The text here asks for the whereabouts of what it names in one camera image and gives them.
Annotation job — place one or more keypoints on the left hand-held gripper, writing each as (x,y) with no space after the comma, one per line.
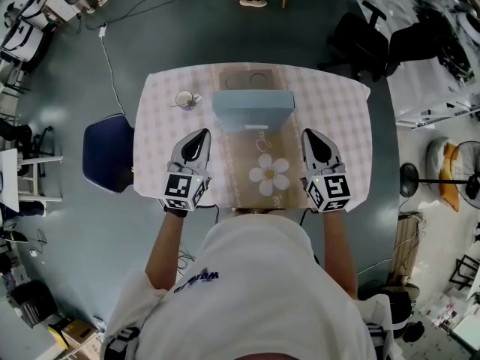
(180,188)

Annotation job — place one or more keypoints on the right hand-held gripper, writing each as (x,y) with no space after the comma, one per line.
(333,191)

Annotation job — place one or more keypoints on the light blue box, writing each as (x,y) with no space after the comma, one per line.
(255,116)

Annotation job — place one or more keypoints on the person's right forearm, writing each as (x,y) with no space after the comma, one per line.
(337,249)

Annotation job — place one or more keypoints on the person's left forearm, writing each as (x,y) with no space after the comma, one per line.
(165,246)

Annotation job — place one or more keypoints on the pink checked tablecloth table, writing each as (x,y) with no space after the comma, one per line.
(337,107)

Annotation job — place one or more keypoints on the metal spoon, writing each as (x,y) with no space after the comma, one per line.
(174,105)

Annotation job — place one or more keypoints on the ceramic mug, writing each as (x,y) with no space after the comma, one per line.
(185,99)

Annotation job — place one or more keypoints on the black wristband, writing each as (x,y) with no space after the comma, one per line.
(176,211)

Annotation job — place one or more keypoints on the person's beige trousers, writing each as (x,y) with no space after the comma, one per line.
(258,212)

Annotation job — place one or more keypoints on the dark blue chair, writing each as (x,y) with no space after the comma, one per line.
(107,152)

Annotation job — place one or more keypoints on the black standing fan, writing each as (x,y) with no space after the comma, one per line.
(408,180)

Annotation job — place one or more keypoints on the brown flat box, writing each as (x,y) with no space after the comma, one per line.
(247,72)

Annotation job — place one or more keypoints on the black office chair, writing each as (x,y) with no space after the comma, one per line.
(420,43)
(356,43)

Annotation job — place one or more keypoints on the white metal rack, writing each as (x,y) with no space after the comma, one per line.
(431,103)

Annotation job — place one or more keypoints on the wooden slatted board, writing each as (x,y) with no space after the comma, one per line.
(407,246)

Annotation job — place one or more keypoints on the orange and grey cushion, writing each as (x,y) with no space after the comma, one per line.
(448,186)

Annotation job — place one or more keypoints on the person's white shirt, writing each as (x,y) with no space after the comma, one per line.
(255,294)

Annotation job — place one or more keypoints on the white trestle table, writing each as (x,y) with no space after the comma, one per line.
(9,178)

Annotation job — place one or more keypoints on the white mobile robot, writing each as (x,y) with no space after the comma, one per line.
(18,43)
(35,9)

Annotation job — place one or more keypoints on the small cardboard box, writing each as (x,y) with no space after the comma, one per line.
(78,332)

